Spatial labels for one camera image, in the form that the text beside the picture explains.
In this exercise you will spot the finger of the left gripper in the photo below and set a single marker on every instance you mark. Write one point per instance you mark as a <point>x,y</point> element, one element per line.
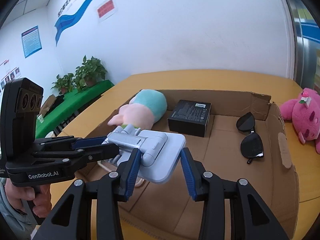
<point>85,141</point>
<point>83,155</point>

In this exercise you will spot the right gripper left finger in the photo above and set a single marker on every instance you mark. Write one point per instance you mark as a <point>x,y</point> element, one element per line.
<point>71,216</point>

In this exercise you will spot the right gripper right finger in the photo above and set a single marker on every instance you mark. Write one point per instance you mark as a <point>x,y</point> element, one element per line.
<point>251,218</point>

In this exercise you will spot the black sunglasses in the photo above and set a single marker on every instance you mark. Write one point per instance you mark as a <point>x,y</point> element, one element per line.
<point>251,146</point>

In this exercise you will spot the white folding phone stand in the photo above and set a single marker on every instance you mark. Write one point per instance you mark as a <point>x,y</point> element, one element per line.
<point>160,151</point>

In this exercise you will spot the pastel pig plush toy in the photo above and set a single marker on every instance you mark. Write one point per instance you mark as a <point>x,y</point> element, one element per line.
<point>145,109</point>

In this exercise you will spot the grey sleeve forearm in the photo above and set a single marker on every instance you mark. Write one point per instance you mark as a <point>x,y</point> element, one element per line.
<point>16,224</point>

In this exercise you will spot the person's left hand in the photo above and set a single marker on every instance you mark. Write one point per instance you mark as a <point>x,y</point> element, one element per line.
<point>41,200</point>

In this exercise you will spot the green covered table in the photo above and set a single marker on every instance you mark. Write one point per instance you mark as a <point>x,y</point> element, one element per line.
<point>73,103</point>

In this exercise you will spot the potted green plant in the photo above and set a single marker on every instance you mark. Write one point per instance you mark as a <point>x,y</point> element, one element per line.
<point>88,73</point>
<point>64,84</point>

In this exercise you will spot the brown cardboard box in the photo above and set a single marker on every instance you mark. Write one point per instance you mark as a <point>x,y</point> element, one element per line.
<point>166,211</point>

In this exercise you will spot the black product box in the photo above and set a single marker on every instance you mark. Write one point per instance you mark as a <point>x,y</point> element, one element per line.
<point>190,117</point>

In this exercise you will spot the pink bear plush toy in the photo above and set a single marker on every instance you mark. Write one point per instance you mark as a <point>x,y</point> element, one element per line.
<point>304,113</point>

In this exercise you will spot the black camera box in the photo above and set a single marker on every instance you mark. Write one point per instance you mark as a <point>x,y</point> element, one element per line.
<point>21,103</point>

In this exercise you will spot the blue framed wall poster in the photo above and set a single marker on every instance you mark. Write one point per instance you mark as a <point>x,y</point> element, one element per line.
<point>31,41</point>

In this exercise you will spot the red wall notice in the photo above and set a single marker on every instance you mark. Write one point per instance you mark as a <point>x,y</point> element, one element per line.
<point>106,10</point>

